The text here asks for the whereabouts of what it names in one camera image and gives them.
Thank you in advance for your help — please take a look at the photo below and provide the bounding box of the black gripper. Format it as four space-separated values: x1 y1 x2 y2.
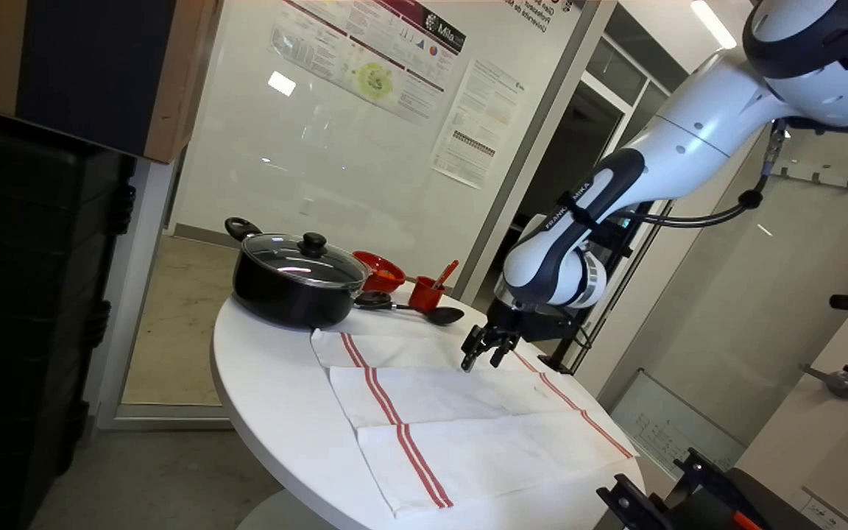
458 298 571 375

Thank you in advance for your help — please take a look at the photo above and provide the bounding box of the white towel with red stripes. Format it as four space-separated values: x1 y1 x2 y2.
306 326 640 520

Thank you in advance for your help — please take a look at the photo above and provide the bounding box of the black spoon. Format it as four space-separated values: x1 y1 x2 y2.
421 304 470 329

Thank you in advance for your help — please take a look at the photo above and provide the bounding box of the red plastic cup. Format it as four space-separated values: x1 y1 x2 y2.
411 274 452 314

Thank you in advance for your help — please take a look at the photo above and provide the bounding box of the black tripod stand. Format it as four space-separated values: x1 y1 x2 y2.
539 201 674 378

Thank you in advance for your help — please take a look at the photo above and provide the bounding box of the red plastic bowl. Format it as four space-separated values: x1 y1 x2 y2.
352 247 411 298

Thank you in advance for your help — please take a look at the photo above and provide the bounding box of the glass pot lid black knob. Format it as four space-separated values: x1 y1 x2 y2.
237 230 368 294

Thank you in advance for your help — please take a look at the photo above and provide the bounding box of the black cooking pot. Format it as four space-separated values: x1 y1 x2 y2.
222 214 366 332

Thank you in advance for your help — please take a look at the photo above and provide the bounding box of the white paper notice sheet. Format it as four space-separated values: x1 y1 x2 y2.
430 55 531 191

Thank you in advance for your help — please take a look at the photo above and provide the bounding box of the grey round knob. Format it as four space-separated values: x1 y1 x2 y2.
802 363 848 401

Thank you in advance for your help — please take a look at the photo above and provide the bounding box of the ceiling light strip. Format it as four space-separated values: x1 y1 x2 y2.
690 0 745 52

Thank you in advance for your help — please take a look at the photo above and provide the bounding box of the black equipment case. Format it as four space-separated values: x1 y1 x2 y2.
0 101 140 530

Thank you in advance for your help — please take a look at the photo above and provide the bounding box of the red utensil handle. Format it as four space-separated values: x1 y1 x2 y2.
433 255 467 291

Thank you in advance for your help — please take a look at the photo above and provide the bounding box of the black metal clamp frame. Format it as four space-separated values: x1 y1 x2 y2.
596 448 773 530

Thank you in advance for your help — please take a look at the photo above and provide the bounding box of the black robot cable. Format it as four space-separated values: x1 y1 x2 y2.
640 120 795 232

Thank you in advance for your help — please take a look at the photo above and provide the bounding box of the large wall poster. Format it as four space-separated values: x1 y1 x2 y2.
269 0 470 130

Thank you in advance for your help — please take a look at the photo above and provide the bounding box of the wall coat hook rail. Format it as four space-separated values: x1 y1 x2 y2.
773 160 848 201

